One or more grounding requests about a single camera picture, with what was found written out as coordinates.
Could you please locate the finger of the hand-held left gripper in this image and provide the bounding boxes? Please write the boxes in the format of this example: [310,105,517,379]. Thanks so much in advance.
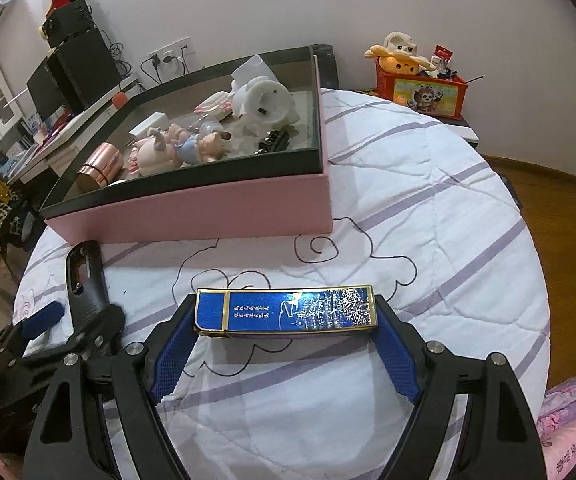
[0,301,66,361]
[20,305,126,366]

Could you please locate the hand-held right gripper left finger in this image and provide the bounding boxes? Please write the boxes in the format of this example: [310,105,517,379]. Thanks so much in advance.
[22,292,203,480]

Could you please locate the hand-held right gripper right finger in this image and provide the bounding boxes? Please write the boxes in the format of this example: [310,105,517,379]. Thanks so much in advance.
[368,292,551,480]

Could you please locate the black plastic holder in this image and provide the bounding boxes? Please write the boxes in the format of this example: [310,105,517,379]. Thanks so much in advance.
[65,241,111,321]

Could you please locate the blue and gold box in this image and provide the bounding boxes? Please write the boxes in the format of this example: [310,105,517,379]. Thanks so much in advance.
[192,285,379,337]

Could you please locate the pink storage box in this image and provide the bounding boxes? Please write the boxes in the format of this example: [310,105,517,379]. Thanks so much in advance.
[40,45,336,245]

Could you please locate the baby doll figure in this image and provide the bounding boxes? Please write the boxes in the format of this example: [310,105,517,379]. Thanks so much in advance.
[130,125,231,177]

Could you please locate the white charger adapter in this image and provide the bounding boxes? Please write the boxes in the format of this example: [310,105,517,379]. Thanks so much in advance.
[128,112,169,137]

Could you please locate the black comb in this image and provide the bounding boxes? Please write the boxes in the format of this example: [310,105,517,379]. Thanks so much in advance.
[255,130,289,155]

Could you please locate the white piggy bank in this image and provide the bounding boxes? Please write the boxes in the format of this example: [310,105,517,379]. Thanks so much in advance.
[232,75,301,128]

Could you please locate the white striped quilt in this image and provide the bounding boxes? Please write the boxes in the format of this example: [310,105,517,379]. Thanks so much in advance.
[12,87,551,480]

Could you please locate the copper cup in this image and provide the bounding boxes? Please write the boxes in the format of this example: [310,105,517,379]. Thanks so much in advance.
[76,142,121,192]

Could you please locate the white desk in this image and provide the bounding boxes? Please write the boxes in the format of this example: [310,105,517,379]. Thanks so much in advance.
[5,74,141,186]

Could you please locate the pink printed blanket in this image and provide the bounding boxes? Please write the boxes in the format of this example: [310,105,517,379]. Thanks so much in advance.
[538,360,576,480]

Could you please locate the black bathroom scale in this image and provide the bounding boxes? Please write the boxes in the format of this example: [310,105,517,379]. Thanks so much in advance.
[498,172,524,211]

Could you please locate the black monitor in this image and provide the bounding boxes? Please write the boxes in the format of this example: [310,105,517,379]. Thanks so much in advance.
[26,57,68,121]

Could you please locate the white nightstand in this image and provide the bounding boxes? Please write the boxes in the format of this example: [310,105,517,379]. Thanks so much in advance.
[455,115,481,151]

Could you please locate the red toy bin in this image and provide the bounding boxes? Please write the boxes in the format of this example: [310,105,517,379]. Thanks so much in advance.
[375,57,469,121]

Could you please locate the yellow plush toy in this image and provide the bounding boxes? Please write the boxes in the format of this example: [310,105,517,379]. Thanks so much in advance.
[365,45,436,75]

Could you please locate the black box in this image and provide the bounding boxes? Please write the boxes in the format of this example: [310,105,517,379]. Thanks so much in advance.
[42,0,93,48]

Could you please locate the black speaker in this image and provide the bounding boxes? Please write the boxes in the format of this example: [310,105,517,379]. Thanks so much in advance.
[310,44,339,91]

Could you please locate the white plastic cup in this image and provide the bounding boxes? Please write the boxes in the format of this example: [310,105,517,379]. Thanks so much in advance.
[231,55,273,86]

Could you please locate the black power cables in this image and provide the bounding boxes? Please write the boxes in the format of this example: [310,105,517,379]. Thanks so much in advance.
[140,55,189,86]

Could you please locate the white wall power strip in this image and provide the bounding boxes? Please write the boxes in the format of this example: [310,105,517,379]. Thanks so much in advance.
[147,36,193,66]

